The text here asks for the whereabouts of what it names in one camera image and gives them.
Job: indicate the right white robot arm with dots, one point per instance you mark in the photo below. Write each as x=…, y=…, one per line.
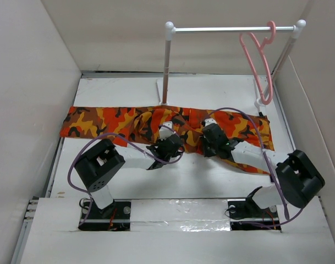
x=296, y=179

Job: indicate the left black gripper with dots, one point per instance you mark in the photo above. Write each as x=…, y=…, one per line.
x=175, y=154

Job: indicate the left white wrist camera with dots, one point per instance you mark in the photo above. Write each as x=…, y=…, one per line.
x=166, y=130

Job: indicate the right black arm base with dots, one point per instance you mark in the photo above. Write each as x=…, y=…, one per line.
x=245, y=215

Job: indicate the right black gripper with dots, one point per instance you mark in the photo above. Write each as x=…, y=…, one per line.
x=207, y=153

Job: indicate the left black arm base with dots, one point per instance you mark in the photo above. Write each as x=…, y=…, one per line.
x=115, y=219

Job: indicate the white clothes rack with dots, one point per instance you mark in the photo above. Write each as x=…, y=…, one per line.
x=259, y=31

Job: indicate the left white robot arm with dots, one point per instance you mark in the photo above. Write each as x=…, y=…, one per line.
x=99, y=164

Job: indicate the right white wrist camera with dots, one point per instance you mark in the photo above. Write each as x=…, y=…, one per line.
x=209, y=121

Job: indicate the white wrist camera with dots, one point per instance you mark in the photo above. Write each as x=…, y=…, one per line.
x=166, y=130
x=209, y=121

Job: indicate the pink plastic clothes hanger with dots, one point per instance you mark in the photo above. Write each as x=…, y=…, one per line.
x=265, y=100

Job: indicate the orange camouflage trousers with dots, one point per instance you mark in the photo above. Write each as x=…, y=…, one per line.
x=141, y=125

